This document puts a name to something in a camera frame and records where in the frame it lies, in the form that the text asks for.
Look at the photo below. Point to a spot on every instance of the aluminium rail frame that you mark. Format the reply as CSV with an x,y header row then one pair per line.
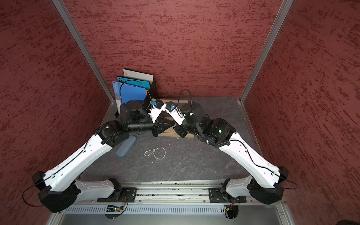
x,y
174,202

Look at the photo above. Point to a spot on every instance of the right aluminium corner post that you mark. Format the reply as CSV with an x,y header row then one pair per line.
x,y
280,17

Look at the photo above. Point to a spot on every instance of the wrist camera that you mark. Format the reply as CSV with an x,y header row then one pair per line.
x,y
175,112
157,106

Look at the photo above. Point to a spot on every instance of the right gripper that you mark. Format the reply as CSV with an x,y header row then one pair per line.
x,y
183,132

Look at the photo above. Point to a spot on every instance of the blue-grey glasses case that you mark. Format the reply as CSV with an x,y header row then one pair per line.
x,y
126,146

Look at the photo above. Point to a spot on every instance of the black mesh file organizer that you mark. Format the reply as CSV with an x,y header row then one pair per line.
x,y
151,93

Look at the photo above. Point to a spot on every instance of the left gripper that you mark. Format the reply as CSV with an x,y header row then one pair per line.
x,y
158,125

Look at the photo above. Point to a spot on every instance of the wooden jewelry display stand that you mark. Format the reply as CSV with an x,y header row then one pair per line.
x,y
170,132

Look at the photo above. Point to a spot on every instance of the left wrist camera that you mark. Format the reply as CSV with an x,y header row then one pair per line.
x,y
157,106

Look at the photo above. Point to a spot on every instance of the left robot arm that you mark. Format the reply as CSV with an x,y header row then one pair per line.
x,y
59,187

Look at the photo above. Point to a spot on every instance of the teal folder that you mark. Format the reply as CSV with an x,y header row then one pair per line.
x,y
134,82

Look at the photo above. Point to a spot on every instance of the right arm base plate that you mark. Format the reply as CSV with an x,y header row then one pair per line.
x,y
219,195

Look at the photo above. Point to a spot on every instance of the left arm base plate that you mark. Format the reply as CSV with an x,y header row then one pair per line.
x,y
126,195

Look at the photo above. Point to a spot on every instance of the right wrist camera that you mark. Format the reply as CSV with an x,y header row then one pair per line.
x,y
175,112

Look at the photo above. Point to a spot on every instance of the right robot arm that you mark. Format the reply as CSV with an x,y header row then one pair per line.
x,y
264,181

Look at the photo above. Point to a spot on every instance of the white folder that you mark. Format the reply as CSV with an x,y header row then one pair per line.
x,y
138,75

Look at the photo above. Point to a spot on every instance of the aluminium corner post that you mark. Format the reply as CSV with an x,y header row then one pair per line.
x,y
65,15
280,17

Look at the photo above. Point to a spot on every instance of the left aluminium corner post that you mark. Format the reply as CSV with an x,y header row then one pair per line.
x,y
65,15

